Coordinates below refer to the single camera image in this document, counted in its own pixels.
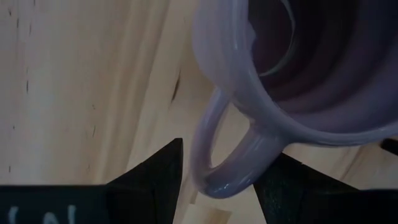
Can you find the light purple mug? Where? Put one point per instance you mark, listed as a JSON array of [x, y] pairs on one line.
[[224, 62]]

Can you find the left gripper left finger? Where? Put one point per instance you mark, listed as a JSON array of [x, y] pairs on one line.
[[149, 193]]

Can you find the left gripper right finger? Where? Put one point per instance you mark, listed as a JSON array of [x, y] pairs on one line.
[[295, 199]]

